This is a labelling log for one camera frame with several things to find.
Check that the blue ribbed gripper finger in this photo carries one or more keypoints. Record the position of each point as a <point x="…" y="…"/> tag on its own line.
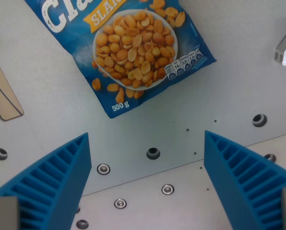
<point x="51" y="182"/>
<point x="241" y="182"/>

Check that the grey threaded insert hole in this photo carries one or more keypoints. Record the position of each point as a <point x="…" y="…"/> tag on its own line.
<point x="270" y="157"/>
<point x="82" y="224"/>

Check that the silver hex bolt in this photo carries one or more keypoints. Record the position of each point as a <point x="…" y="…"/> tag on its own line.
<point x="167" y="189"/>
<point x="103" y="169"/>
<point x="120" y="203"/>

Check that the beige wooden board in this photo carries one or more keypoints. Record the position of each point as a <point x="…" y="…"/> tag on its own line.
<point x="2" y="91"/>

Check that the blue peanut bag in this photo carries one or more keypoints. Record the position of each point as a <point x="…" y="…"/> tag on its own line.
<point x="130" y="54"/>

